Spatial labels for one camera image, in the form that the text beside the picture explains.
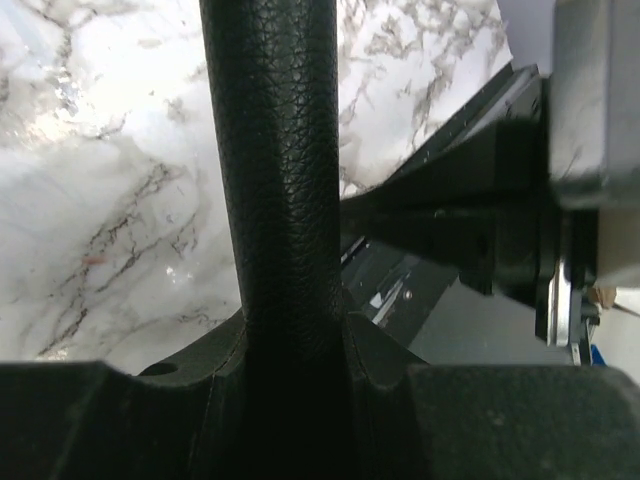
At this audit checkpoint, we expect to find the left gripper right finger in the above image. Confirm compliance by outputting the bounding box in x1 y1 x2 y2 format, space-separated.
342 298 639 479

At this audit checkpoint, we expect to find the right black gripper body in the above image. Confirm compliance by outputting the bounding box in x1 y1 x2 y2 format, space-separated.
535 200 598 348

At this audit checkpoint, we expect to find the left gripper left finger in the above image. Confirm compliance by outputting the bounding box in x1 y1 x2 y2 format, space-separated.
1 314 246 479

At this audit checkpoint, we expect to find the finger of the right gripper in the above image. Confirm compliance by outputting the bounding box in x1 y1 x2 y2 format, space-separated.
340 119 550 292

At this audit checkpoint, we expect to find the black zip tool case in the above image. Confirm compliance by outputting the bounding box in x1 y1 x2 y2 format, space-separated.
200 1 350 479

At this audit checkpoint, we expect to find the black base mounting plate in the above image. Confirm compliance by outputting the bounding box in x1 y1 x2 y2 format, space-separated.
342 66 599 366

